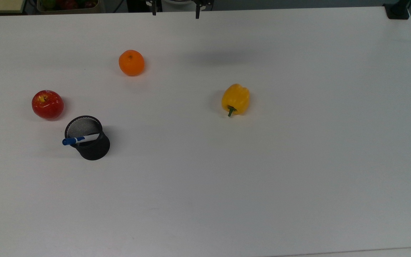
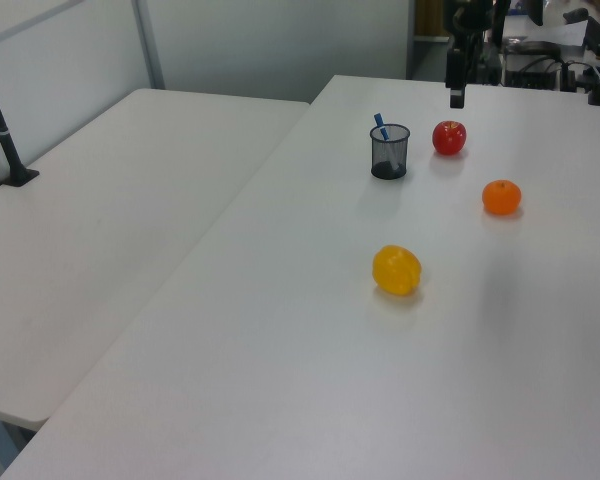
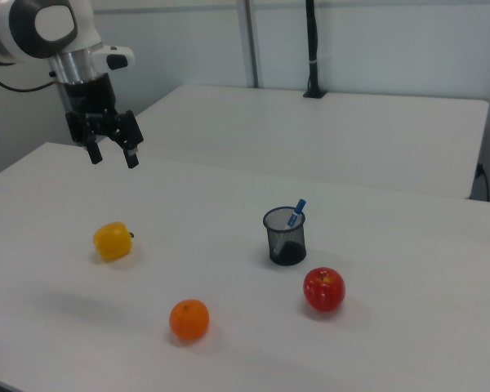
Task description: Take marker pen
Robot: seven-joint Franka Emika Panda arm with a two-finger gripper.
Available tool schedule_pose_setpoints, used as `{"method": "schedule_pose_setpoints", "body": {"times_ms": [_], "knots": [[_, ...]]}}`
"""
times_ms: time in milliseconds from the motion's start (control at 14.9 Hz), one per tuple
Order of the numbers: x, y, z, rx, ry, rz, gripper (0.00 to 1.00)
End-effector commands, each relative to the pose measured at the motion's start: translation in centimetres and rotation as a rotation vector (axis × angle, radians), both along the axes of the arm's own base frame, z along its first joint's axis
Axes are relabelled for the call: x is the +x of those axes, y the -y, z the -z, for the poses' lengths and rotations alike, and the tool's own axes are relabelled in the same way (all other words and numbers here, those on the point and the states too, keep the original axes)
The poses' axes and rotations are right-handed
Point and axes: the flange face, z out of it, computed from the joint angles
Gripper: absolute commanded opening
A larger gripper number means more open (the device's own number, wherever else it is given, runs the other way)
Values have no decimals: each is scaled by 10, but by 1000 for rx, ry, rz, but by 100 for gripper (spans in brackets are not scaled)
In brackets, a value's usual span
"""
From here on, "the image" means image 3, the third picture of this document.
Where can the black camera stand pole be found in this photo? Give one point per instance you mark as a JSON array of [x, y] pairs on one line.
[[312, 41]]

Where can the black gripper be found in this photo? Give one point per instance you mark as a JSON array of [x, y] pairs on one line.
[[92, 106]]

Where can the orange fruit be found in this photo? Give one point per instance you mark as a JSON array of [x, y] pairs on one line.
[[189, 319]]

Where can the white table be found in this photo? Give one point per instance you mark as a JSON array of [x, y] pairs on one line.
[[310, 134]]

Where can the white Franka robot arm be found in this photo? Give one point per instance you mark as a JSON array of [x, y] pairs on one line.
[[81, 24]]

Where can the blue white marker pen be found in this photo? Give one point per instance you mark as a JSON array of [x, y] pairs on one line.
[[299, 206]]

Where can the grey partition post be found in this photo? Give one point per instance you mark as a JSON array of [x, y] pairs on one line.
[[251, 41]]

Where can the yellow bell pepper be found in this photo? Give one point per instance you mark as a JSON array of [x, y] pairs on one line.
[[112, 241]]

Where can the red apple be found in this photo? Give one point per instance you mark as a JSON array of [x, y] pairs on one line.
[[324, 290]]

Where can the black mesh pen cup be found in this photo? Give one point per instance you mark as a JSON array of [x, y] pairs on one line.
[[288, 251]]

